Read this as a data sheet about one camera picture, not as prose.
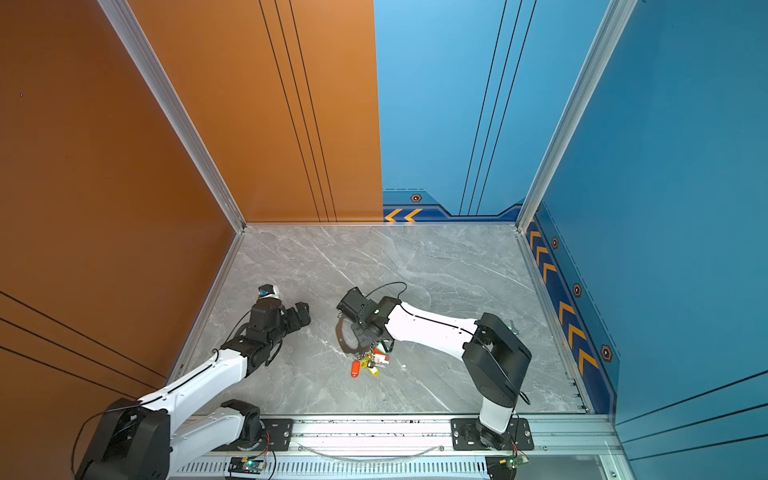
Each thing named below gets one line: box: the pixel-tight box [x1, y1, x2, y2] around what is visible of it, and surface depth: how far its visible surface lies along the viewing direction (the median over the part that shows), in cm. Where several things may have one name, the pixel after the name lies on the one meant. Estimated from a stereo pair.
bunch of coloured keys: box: [350, 342, 390, 379], surface depth 87 cm
